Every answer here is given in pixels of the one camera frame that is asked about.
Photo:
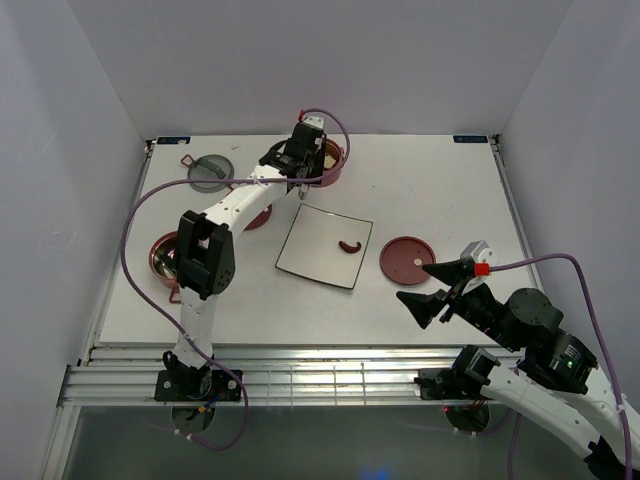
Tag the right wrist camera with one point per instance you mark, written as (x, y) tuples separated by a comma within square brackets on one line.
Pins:
[(480, 253)]

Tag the pink bowl rear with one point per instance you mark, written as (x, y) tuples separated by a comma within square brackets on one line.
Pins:
[(332, 175)]

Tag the aluminium frame rail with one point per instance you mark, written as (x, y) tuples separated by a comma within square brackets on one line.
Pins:
[(278, 377)]

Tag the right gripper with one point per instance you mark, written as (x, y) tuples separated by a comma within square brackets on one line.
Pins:
[(423, 306)]

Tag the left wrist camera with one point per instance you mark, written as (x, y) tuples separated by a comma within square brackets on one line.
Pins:
[(312, 119)]

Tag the sushi roll yellow top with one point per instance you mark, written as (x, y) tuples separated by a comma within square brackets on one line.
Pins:
[(329, 162)]

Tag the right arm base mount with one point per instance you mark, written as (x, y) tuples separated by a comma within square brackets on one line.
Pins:
[(454, 383)]

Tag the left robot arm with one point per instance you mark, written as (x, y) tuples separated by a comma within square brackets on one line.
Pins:
[(205, 258)]

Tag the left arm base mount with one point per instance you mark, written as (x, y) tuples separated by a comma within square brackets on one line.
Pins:
[(212, 385)]

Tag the dark red lid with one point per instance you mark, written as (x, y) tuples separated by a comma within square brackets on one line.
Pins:
[(402, 259), (260, 219)]

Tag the pink bowl front left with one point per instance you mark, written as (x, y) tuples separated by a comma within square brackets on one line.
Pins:
[(162, 265)]

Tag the grey lunch box lid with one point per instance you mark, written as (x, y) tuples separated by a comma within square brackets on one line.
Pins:
[(208, 173)]

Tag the white square plate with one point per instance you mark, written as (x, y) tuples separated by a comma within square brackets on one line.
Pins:
[(311, 250)]

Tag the pink bowl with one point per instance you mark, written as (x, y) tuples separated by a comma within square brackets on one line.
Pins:
[(332, 175), (162, 265)]

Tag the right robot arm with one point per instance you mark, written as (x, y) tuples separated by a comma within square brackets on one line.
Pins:
[(559, 383)]

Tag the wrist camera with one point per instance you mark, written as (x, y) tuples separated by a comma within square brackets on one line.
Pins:
[(480, 253), (312, 119)]

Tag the metal tongs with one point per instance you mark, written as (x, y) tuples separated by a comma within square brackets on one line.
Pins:
[(303, 192)]

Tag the dark red inner lid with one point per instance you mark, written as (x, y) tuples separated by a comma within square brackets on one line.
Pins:
[(260, 219)]

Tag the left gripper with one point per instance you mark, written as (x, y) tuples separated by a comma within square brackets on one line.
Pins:
[(319, 159)]

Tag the dark red lid right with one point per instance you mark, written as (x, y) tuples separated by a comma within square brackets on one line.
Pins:
[(402, 259)]

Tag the dark red sausage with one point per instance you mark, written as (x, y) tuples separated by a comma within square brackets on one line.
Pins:
[(350, 248)]

